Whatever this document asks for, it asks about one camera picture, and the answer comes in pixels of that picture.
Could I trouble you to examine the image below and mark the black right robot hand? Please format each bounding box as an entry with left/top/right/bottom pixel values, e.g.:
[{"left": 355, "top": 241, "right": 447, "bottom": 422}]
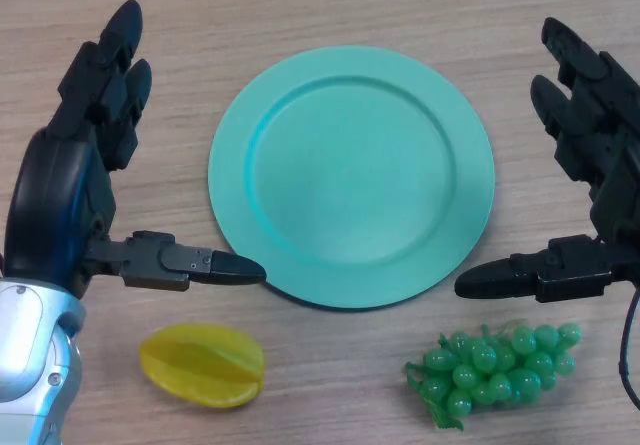
[{"left": 453, "top": 16, "right": 640, "bottom": 304}]

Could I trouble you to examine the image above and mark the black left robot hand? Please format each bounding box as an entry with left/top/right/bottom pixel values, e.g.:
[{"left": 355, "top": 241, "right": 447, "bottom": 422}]
[{"left": 3, "top": 0, "right": 268, "bottom": 300}]

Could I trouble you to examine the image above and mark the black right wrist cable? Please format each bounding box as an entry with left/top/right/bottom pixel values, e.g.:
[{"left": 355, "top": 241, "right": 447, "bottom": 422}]
[{"left": 617, "top": 290, "right": 640, "bottom": 402}]

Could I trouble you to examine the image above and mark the green grape bunch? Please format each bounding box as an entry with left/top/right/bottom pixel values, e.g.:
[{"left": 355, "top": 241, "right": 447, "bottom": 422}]
[{"left": 403, "top": 318, "right": 584, "bottom": 432}]

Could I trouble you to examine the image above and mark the green round plate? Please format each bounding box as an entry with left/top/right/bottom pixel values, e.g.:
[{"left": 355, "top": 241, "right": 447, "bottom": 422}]
[{"left": 207, "top": 44, "right": 496, "bottom": 312}]

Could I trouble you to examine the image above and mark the yellow starfruit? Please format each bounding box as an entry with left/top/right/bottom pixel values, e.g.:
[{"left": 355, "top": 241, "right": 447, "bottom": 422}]
[{"left": 138, "top": 321, "right": 266, "bottom": 409}]

